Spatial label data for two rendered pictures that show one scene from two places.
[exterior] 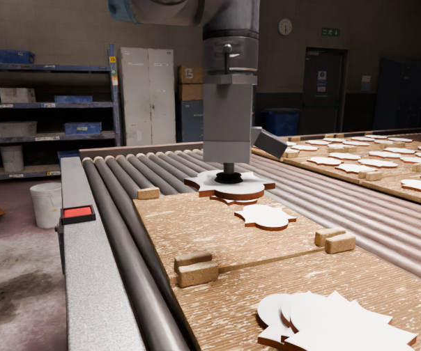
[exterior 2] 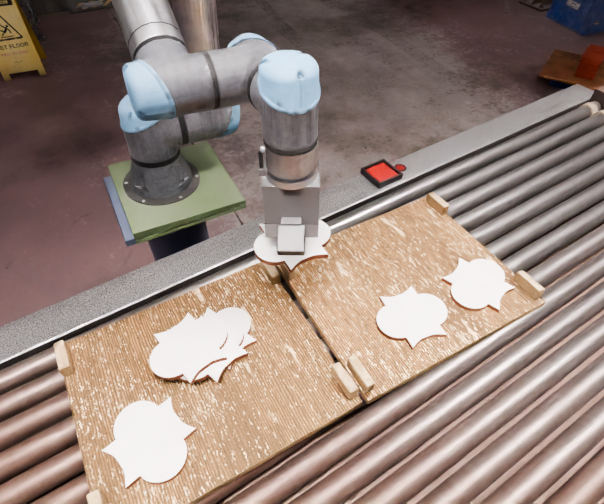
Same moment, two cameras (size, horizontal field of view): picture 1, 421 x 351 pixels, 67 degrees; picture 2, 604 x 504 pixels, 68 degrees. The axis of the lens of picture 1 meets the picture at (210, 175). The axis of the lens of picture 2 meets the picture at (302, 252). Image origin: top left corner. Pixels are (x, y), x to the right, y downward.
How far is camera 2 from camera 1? 0.80 m
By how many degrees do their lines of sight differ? 74
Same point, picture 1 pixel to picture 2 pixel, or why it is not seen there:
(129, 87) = not seen: outside the picture
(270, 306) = (235, 314)
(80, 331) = (230, 234)
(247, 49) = (270, 159)
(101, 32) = not seen: outside the picture
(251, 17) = (270, 137)
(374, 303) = (251, 388)
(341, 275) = (292, 374)
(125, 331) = (230, 252)
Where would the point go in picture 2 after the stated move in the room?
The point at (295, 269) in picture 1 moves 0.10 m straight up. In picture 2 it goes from (297, 338) to (297, 306)
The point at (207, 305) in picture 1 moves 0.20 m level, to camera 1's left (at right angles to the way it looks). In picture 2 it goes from (242, 283) to (238, 214)
